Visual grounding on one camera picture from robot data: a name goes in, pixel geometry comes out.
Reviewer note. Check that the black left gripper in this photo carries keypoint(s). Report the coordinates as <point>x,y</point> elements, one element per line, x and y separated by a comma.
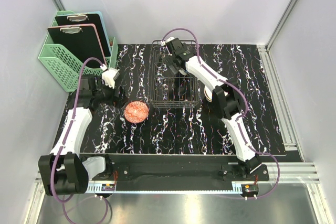
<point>115,100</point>

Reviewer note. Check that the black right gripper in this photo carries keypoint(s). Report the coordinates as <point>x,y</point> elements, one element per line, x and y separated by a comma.
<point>169,62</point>

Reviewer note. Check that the red orange patterned bowl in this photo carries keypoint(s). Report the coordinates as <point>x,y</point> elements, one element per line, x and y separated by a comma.
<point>136,112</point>

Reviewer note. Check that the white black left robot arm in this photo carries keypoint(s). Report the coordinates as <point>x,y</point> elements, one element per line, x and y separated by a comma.
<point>71,129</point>

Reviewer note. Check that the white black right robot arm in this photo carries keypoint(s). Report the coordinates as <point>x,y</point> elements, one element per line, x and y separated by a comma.
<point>228,101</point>

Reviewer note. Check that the black marble pattern mat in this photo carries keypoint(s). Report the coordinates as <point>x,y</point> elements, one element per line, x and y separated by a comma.
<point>186,131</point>

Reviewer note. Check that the black clipboard pink edge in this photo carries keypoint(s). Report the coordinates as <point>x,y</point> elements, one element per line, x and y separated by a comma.
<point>81,40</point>

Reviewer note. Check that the black clipboard blue edge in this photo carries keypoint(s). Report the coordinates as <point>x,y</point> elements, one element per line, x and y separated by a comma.
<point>88,18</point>

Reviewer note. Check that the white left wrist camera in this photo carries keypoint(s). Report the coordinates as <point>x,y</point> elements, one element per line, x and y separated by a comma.
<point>109,77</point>

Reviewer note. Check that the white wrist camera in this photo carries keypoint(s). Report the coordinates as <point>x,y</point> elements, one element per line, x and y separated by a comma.
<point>172,44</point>
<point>109,77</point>

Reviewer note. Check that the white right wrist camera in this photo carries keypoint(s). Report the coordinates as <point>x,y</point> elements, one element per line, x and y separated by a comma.
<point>172,44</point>

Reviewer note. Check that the dark wire dish rack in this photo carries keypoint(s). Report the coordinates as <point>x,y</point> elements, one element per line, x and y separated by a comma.
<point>168,88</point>

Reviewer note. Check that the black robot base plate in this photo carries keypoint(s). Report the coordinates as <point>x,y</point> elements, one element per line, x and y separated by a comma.
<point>154,173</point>

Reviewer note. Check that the right aluminium frame post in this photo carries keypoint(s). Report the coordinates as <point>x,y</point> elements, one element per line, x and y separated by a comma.
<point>286,14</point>

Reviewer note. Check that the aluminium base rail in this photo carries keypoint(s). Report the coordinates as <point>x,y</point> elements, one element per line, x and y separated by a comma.
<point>287,173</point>

